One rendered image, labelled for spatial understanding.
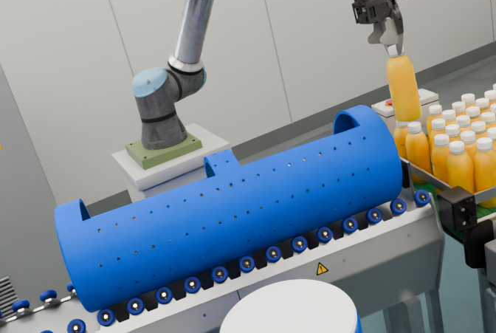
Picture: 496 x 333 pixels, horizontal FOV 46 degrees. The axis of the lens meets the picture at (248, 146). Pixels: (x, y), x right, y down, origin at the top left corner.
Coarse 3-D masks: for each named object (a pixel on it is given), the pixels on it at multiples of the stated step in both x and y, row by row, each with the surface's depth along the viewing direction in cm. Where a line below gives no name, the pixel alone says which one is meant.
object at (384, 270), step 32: (416, 224) 161; (256, 256) 160; (288, 256) 156; (352, 256) 157; (384, 256) 159; (416, 256) 163; (256, 288) 152; (352, 288) 161; (384, 288) 167; (416, 288) 173; (32, 320) 157; (64, 320) 153; (96, 320) 150; (160, 320) 147; (192, 320) 148
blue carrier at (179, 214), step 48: (336, 144) 149; (384, 144) 150; (192, 192) 142; (240, 192) 143; (288, 192) 145; (336, 192) 148; (384, 192) 154; (96, 240) 136; (144, 240) 138; (192, 240) 140; (240, 240) 145; (96, 288) 137; (144, 288) 143
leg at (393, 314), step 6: (390, 306) 189; (396, 306) 190; (384, 312) 194; (390, 312) 190; (396, 312) 191; (390, 318) 191; (396, 318) 191; (390, 324) 191; (396, 324) 192; (402, 324) 193; (390, 330) 193; (396, 330) 193; (402, 330) 194
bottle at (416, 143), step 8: (408, 136) 178; (416, 136) 176; (424, 136) 177; (408, 144) 178; (416, 144) 176; (424, 144) 176; (408, 152) 179; (416, 152) 177; (424, 152) 177; (408, 160) 181; (416, 160) 178; (424, 160) 178; (424, 168) 179; (416, 176) 180
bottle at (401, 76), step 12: (396, 60) 144; (408, 60) 144; (396, 72) 144; (408, 72) 144; (396, 84) 145; (408, 84) 145; (396, 96) 146; (408, 96) 145; (396, 108) 148; (408, 108) 146; (420, 108) 148; (408, 120) 147
